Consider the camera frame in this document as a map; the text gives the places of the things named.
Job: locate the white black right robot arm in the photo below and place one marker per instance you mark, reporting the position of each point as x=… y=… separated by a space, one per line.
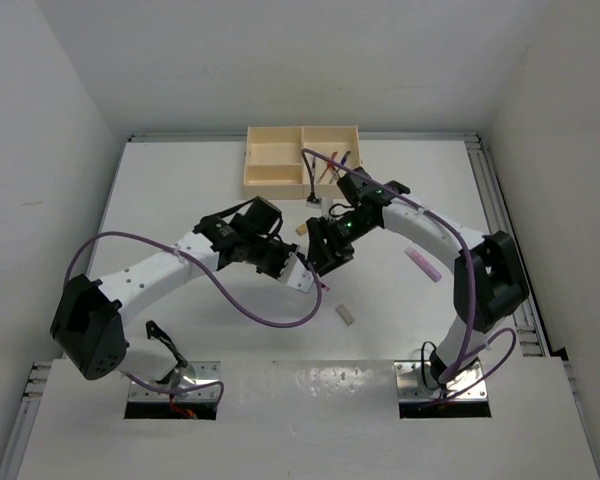
x=488 y=280

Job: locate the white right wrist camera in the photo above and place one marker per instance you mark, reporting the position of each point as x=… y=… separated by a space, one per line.
x=323 y=204

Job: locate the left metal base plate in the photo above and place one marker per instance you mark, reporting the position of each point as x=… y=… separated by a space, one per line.
x=199 y=382

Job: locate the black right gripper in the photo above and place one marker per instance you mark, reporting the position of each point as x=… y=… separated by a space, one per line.
x=326 y=254

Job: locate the red gel pen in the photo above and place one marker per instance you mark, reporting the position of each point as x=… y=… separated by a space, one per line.
x=330 y=165

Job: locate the aluminium frame rail right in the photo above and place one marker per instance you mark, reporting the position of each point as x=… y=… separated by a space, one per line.
x=527 y=319

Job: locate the pink highlighter marker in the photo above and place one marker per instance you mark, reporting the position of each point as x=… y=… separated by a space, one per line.
x=423 y=264

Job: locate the cream wooden compartment tray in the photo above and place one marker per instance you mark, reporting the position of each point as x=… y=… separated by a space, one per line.
x=275 y=169

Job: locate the metal base plate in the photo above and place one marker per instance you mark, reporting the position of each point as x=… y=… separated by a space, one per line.
x=416 y=385
x=199 y=382

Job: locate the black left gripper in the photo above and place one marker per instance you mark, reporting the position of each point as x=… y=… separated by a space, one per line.
x=286 y=249

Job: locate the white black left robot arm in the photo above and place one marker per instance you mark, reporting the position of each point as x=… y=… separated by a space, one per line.
x=92 y=315

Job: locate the blue gel pen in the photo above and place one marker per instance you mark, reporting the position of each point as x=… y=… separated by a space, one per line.
x=335 y=172

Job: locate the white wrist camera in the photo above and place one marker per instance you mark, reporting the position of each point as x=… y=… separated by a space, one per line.
x=323 y=204
x=296 y=275

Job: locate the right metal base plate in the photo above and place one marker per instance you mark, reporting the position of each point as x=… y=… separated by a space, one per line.
x=416 y=385

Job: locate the grey speckled eraser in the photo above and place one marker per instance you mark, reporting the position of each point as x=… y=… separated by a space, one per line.
x=345 y=314

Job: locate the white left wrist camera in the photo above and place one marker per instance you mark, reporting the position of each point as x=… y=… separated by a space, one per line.
x=296 y=275

